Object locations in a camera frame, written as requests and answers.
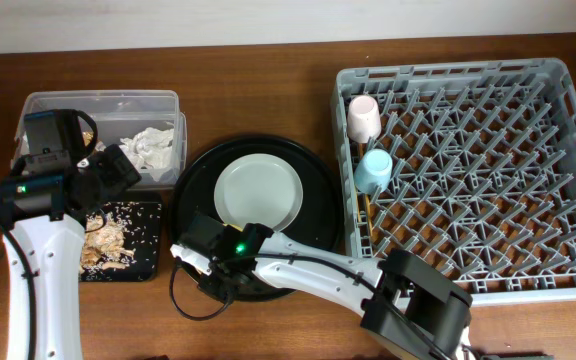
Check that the blue cup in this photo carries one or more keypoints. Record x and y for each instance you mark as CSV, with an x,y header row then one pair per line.
x,y
373,173

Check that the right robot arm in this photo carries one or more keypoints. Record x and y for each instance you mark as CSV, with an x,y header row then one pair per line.
x,y
404,303

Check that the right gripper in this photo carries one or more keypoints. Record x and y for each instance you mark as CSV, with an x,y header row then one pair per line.
x,y
221,286

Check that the pink cup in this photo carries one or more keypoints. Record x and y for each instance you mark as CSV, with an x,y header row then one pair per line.
x,y
363,119

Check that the gold foil wrapper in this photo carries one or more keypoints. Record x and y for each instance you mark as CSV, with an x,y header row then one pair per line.
x,y
87,137

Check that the grey dishwasher rack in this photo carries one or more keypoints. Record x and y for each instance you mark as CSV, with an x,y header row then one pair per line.
x,y
483,185

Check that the white tissue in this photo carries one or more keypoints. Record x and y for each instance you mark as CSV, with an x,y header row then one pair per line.
x,y
150,151

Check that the food scraps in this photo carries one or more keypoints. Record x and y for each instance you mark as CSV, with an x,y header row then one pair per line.
x,y
105,245

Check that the grey plate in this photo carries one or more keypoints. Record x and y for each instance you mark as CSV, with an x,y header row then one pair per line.
x,y
258,188

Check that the clear plastic waste bin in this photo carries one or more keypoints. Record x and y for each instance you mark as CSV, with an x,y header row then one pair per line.
x,y
122,114

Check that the black rectangular tray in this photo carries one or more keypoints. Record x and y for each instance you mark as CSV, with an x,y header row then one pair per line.
x,y
143,250

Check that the black round tray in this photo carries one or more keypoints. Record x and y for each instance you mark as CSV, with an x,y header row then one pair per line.
x,y
319,222

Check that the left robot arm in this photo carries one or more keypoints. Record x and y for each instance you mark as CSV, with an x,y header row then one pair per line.
x,y
44,205

